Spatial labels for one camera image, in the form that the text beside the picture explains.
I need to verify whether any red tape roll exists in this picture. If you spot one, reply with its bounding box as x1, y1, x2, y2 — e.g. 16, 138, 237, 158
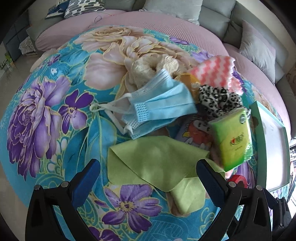
228, 174, 248, 188

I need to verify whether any green tissue pack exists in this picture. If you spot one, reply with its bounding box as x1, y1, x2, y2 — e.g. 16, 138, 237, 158
208, 108, 253, 172

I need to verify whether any green microfiber cloth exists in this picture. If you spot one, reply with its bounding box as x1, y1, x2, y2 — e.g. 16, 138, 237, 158
107, 136, 225, 215

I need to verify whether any purple cartoon wipes pack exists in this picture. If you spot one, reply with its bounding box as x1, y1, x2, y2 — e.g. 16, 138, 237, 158
175, 114, 213, 151

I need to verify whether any leopard print scrunchie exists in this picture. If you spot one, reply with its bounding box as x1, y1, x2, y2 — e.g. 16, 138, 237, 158
198, 85, 244, 121

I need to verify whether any blue face mask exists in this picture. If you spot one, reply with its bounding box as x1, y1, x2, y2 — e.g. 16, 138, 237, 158
90, 69, 197, 140

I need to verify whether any pink white wavy cloth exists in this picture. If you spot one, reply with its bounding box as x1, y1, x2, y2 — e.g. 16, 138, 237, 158
189, 56, 243, 95

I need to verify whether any yellow round pad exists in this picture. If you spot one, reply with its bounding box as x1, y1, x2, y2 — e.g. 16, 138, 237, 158
175, 73, 201, 104

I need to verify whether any cream knitted cloth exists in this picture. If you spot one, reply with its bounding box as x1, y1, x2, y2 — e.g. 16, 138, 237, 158
125, 53, 187, 89

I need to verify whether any teal rimmed white tray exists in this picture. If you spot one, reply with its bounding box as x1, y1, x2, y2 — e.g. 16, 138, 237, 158
250, 101, 290, 192

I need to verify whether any floral blue tablecloth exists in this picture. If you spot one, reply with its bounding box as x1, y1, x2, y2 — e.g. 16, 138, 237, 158
0, 25, 290, 241

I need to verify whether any grey pink cushion right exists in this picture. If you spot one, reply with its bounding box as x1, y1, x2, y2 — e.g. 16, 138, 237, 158
239, 20, 276, 84

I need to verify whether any grey sofa with pink cover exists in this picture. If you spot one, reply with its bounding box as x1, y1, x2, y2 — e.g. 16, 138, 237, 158
27, 1, 295, 138

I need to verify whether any blue white pillow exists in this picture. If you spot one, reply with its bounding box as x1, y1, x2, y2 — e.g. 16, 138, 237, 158
45, 1, 69, 19

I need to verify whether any black white patterned pillow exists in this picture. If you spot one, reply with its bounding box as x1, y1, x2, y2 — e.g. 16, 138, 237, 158
64, 0, 105, 19

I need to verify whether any grey cushion left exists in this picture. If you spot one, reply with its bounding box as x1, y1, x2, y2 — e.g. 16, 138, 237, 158
142, 0, 203, 25

